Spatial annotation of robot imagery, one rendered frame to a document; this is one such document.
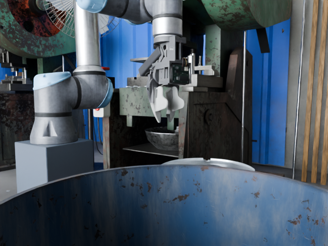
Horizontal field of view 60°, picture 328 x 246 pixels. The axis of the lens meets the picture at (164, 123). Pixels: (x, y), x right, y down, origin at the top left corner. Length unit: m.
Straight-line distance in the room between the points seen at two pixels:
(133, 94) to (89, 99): 0.49
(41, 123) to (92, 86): 0.21
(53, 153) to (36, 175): 0.10
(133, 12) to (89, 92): 0.35
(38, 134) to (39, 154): 0.07
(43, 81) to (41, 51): 1.63
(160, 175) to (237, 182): 0.13
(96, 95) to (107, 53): 2.56
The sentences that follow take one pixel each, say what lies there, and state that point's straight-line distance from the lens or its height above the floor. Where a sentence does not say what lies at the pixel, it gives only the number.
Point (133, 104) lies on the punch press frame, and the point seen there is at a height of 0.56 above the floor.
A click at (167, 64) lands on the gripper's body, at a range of 0.68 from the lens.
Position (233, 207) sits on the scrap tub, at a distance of 0.52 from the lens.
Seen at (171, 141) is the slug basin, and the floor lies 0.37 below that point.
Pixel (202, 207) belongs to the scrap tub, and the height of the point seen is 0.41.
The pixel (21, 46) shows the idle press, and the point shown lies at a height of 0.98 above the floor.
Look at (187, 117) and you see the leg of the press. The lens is 1.22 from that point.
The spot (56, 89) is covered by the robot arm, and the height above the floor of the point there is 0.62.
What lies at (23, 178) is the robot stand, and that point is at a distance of 1.05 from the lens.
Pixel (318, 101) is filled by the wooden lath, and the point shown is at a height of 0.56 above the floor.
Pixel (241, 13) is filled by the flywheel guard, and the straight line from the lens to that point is 1.33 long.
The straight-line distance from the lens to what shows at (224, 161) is 1.00.
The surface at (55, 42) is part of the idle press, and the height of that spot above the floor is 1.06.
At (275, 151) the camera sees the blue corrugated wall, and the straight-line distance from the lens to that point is 2.58.
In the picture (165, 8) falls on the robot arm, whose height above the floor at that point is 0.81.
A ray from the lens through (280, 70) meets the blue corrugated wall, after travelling 2.54.
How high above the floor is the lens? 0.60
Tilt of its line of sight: 5 degrees down
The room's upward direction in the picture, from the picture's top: straight up
